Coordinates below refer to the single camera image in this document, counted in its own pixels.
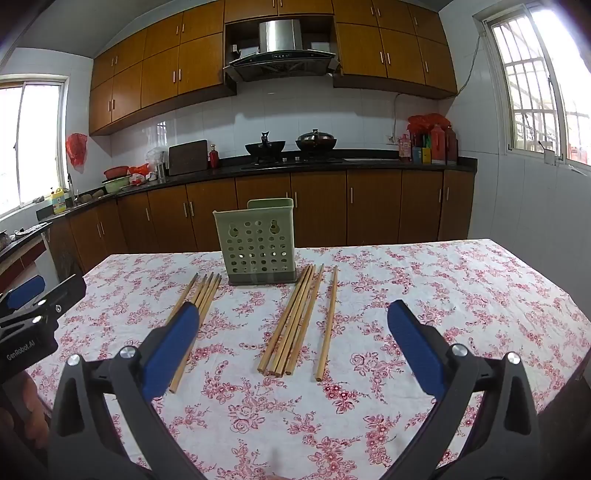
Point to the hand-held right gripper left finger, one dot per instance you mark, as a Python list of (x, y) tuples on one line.
[(173, 350)]

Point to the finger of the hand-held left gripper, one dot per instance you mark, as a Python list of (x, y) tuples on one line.
[(25, 290), (64, 293)]

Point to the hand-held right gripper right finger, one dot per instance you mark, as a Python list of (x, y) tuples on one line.
[(413, 348)]

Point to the green perforated utensil holder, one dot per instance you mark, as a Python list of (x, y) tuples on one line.
[(258, 244)]

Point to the person's left hand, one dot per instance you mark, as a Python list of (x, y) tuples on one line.
[(33, 415)]

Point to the yellow detergent bottle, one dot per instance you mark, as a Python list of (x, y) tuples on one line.
[(59, 202)]

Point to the metal faucet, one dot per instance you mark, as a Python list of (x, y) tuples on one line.
[(71, 187)]

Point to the green basin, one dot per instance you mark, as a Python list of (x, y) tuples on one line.
[(115, 184)]

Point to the red floral tablecloth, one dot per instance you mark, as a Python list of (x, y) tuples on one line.
[(286, 415)]

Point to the red basin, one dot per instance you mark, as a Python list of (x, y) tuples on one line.
[(115, 172)]

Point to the crumpled red plastic bag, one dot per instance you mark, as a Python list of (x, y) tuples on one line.
[(138, 173)]

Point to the hanging red plastic bag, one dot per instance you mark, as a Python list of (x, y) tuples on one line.
[(76, 150)]

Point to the white framed sliding window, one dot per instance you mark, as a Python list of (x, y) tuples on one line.
[(37, 143)]

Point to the translucent plastic container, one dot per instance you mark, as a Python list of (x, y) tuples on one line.
[(157, 159)]

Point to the wooden base cabinets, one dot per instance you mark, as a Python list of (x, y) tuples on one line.
[(323, 207)]

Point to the dark cutting board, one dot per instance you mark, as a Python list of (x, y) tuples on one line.
[(188, 158)]

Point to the black kitchen countertop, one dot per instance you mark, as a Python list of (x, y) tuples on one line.
[(369, 165)]

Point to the green yellow box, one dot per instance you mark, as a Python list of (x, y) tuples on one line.
[(421, 155)]

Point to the small red bottle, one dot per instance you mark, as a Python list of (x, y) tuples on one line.
[(214, 158)]

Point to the pink label bottle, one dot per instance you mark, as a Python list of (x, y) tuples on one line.
[(405, 148)]

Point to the dark sauce bottle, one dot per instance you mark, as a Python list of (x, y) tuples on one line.
[(451, 147)]

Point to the red oil bottle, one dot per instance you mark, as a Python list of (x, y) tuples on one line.
[(438, 145)]

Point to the open black wok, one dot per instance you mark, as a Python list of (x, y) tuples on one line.
[(265, 147)]

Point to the black gas stove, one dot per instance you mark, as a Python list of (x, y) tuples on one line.
[(291, 160)]

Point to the red bag over bottles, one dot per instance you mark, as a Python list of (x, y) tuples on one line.
[(429, 122)]

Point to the black wok with lid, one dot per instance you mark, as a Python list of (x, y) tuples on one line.
[(316, 142)]

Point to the metal cup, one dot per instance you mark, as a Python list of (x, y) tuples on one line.
[(548, 156)]

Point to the window with security bars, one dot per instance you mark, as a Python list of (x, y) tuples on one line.
[(535, 83)]

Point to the steel range hood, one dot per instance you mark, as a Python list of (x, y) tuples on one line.
[(279, 50)]

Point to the wooden upper wall cabinets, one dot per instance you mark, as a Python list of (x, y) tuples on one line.
[(184, 60)]

